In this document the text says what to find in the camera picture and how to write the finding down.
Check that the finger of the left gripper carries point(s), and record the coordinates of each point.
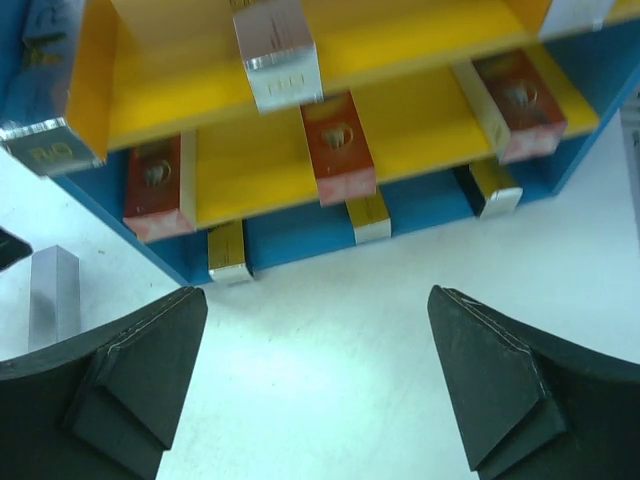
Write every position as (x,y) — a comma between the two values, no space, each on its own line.
(12,249)

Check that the blue shelf with coloured boards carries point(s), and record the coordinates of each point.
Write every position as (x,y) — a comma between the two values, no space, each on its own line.
(221,138)

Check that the silver RO box table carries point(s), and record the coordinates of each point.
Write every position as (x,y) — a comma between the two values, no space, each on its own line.
(491,189)

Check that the red 3d toothpaste box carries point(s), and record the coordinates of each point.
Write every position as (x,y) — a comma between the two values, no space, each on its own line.
(513,105)
(161,190)
(342,163)

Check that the plain silver box horizontal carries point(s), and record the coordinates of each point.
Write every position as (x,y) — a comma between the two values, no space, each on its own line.
(54,314)

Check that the orange white RO toothpaste box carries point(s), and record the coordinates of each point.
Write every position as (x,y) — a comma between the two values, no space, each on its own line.
(278,53)

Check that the silver RO toothpaste box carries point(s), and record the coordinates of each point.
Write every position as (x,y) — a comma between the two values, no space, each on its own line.
(370,218)

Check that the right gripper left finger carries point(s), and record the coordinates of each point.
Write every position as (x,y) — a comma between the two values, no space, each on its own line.
(104,404)

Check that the red 3D toothpaste box top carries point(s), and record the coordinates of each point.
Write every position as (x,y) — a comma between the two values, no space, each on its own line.
(161,190)

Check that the black toothpaste box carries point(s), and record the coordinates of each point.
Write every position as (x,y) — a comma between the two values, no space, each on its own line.
(227,261)

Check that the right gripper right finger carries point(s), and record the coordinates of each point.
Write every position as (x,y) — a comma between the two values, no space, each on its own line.
(530,405)

